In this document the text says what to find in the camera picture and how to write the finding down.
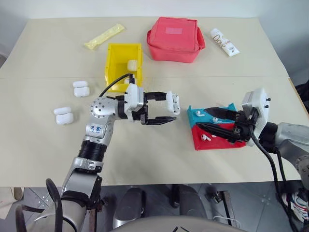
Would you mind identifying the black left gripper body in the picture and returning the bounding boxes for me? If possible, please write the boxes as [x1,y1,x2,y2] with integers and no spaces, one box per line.
[139,92,155,126]

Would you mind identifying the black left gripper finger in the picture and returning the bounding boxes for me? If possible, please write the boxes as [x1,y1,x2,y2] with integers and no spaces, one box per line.
[146,116,179,126]
[151,91,169,102]

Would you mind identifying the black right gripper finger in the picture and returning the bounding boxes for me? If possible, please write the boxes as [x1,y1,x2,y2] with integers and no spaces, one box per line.
[203,107,239,121]
[196,122,239,145]

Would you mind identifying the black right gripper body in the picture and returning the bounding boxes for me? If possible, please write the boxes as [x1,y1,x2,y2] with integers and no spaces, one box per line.
[231,108,257,146]

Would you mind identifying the yellow plastic bin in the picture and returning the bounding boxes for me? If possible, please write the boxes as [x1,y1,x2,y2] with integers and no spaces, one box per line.
[104,43,144,92]

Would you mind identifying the blue and red earbud tray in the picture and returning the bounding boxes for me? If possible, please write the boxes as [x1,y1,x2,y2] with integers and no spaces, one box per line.
[186,102,248,151]

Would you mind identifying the red fabric zip bag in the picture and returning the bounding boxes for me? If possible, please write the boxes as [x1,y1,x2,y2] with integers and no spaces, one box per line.
[146,16,206,63]

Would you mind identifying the black bag beside table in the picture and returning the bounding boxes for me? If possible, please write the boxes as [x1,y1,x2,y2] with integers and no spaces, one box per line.
[295,79,309,114]

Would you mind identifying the white Dove cream tube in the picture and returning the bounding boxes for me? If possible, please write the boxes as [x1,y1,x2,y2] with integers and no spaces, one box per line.
[210,28,240,58]

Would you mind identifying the dark rounded shape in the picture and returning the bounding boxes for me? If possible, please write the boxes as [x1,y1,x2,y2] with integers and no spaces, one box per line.
[113,187,147,229]
[177,185,208,219]

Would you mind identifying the yellow plastic snack packet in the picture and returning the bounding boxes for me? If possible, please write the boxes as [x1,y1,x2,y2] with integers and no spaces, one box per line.
[84,23,126,51]

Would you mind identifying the white sneaker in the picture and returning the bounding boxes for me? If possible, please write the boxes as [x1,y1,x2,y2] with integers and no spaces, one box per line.
[289,190,309,223]

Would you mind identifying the pale grey robot torso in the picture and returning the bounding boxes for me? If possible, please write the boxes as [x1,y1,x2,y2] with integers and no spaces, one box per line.
[110,215,249,232]

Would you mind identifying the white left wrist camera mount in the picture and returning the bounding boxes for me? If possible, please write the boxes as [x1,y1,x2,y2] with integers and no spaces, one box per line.
[123,83,146,121]

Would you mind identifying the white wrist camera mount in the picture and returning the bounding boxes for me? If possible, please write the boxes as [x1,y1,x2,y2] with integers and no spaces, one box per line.
[123,83,146,121]
[241,87,272,147]

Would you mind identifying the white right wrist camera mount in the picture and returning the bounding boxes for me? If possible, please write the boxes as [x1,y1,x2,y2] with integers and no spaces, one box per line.
[241,87,272,147]

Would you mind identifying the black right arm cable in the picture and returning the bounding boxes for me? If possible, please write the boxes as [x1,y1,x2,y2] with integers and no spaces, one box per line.
[248,111,302,232]
[276,148,290,195]

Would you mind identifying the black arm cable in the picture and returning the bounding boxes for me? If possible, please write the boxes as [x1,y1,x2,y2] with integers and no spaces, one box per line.
[99,73,136,97]
[276,148,290,195]
[248,111,302,232]

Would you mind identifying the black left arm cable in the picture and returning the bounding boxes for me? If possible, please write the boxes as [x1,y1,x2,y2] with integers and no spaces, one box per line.
[99,73,136,97]

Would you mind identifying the rusty metal bracket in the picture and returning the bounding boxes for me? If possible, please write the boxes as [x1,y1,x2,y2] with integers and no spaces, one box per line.
[85,198,108,232]
[205,190,234,225]

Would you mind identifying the black vertical post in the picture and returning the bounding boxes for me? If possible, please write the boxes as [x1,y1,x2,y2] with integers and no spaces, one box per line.
[169,185,178,208]

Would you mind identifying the white floor cable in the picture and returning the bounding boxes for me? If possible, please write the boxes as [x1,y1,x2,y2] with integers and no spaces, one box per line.
[212,216,232,225]

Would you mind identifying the thick black cable loop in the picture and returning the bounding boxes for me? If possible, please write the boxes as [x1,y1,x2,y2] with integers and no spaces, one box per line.
[15,178,64,232]

